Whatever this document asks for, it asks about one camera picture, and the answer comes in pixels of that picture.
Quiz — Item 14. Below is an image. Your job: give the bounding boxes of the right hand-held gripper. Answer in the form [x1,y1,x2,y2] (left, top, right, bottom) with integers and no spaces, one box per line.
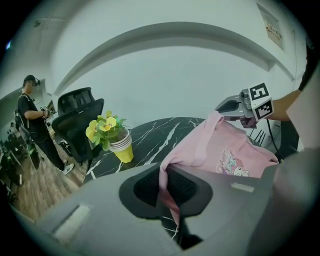
[214,82,275,130]

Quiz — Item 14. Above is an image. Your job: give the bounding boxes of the yellow potted flower plant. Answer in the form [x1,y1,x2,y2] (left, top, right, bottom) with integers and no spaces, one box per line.
[85,109,135,164]

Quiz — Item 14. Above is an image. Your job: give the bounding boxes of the black office chair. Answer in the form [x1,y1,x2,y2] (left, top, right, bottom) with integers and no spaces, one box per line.
[50,86,105,165]

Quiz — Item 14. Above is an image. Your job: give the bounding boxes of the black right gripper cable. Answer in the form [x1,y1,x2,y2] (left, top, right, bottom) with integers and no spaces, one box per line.
[265,118,285,161]

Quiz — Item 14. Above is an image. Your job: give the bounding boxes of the grey wall electrical panel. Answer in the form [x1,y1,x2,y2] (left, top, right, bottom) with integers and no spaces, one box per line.
[256,2,286,53]

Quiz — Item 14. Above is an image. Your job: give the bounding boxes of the white router black antennas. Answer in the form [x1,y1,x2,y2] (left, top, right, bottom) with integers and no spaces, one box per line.
[249,128,268,146]

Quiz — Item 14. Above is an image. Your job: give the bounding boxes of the pink sweatshirt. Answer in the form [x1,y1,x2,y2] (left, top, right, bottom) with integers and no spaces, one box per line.
[157,109,280,226]

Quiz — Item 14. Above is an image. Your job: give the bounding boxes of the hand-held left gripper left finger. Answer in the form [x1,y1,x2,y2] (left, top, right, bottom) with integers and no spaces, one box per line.
[35,161,181,256]

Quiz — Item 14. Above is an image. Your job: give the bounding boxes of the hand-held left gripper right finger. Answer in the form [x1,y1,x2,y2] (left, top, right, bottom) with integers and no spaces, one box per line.
[167,164,274,256]

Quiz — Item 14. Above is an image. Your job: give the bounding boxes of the person's black top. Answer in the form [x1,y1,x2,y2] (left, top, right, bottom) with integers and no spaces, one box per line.
[298,34,316,92]

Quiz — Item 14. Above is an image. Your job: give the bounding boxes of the black marble round table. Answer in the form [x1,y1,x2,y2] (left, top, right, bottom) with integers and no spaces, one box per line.
[83,116,253,242]

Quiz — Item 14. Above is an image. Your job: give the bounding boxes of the person's right forearm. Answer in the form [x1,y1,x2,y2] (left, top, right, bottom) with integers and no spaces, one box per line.
[269,89,303,123]

